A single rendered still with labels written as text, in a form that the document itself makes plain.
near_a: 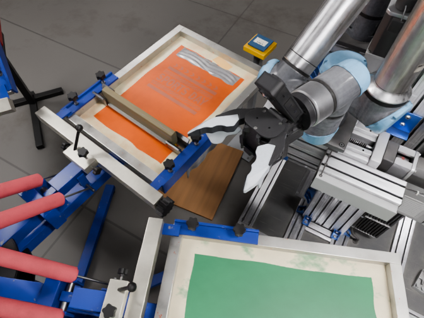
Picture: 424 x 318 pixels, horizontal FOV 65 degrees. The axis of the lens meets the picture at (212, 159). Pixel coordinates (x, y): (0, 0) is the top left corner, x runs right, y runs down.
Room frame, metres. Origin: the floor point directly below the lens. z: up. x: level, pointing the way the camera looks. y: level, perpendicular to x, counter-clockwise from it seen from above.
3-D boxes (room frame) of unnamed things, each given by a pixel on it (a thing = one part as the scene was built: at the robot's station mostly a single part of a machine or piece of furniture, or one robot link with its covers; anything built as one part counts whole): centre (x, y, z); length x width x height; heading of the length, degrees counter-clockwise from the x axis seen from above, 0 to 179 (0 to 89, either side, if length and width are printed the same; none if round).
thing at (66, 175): (0.62, 0.53, 1.02); 0.17 x 0.06 x 0.05; 142
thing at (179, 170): (0.70, 0.11, 0.98); 0.30 x 0.05 x 0.07; 142
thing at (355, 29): (1.15, -0.61, 1.31); 0.15 x 0.15 x 0.10
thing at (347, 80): (0.45, -0.24, 1.65); 0.11 x 0.08 x 0.09; 127
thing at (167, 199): (0.49, 0.18, 1.02); 0.07 x 0.06 x 0.07; 142
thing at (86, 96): (1.04, 0.55, 0.98); 0.30 x 0.05 x 0.07; 142
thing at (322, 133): (0.47, -0.23, 1.56); 0.11 x 0.08 x 0.11; 37
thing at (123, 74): (1.06, 0.19, 0.97); 0.79 x 0.58 x 0.04; 142
